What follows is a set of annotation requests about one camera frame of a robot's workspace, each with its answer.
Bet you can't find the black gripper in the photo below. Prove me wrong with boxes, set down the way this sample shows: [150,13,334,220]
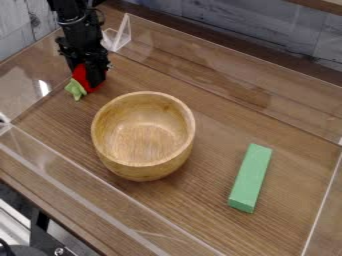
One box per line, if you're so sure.
[55,36,111,88]

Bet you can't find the red plush fruit green leaves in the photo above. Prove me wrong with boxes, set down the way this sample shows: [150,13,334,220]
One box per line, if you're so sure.
[64,63,104,101]

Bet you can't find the clear acrylic enclosure wall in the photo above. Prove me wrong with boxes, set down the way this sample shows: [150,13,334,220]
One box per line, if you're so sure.
[0,121,225,256]

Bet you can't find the black cable lower left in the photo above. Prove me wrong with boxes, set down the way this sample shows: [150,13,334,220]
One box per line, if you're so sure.
[0,237,19,256]

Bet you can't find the wooden bowl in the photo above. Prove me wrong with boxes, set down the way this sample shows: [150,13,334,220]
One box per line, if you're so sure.
[91,91,197,182]

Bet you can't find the green rectangular block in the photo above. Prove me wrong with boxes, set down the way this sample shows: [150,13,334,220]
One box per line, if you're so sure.
[227,144,273,213]

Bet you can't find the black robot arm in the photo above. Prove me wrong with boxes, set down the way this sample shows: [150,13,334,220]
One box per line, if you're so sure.
[47,0,111,92]

